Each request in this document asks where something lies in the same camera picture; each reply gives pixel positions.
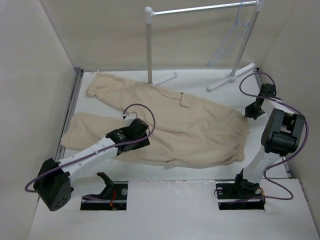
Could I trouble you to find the beige trousers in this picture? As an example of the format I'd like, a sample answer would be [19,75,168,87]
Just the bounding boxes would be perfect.
[61,72,252,171]

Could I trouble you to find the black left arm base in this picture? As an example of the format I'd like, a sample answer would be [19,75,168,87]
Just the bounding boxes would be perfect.
[80,172,129,211]

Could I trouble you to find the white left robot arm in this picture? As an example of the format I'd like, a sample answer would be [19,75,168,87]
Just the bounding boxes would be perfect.
[33,118,150,212]

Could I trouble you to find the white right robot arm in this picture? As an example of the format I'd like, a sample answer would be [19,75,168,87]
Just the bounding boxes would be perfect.
[231,83,306,199]

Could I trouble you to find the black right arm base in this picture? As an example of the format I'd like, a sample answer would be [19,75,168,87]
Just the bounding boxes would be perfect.
[214,174,266,211]

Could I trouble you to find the light blue clothes hanger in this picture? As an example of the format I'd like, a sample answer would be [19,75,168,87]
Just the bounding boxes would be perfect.
[207,0,251,68]

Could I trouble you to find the white clothes rack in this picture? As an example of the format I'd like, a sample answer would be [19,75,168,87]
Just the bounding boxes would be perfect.
[143,0,265,92]

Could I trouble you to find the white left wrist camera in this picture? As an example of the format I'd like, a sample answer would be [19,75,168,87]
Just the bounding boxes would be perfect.
[122,112,137,125]

